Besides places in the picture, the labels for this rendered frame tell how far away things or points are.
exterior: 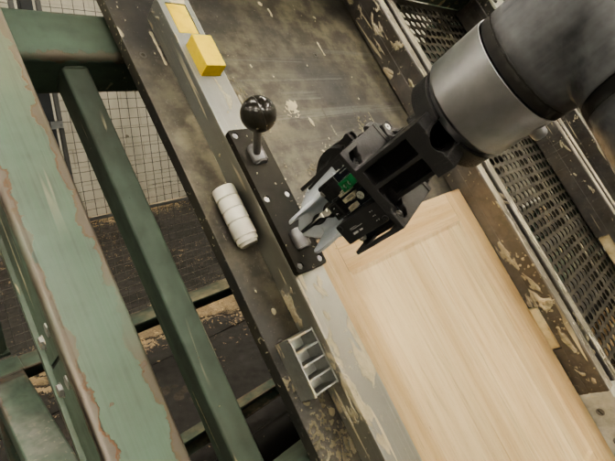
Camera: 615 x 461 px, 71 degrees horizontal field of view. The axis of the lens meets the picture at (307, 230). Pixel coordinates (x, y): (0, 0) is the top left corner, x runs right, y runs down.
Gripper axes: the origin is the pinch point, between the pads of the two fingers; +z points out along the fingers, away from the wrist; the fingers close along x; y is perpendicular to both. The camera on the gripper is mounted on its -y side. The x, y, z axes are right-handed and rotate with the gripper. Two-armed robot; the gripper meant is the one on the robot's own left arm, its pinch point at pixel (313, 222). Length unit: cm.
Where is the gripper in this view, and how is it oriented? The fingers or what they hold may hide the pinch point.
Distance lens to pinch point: 45.4
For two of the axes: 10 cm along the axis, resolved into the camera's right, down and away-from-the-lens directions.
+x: 6.6, 7.4, 0.8
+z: -5.5, 4.1, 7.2
